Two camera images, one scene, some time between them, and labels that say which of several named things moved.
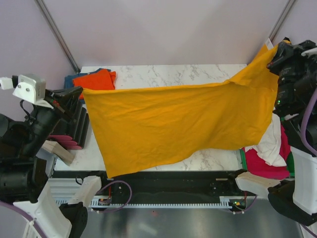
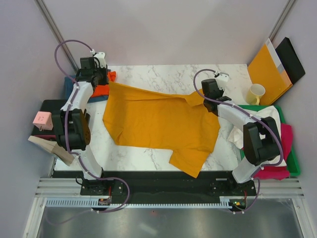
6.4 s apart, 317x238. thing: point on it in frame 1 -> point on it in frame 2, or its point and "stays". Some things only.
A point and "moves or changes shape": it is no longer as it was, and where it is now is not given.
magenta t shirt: x=255 y=165 stays
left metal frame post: x=49 y=21 stays
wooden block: x=57 y=150 stays
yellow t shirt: x=134 y=124 moves or changes shape
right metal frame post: x=282 y=19 stays
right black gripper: x=289 y=52 -> x=221 y=91
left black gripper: x=63 y=97 -> x=104 y=71
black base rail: x=165 y=183 stays
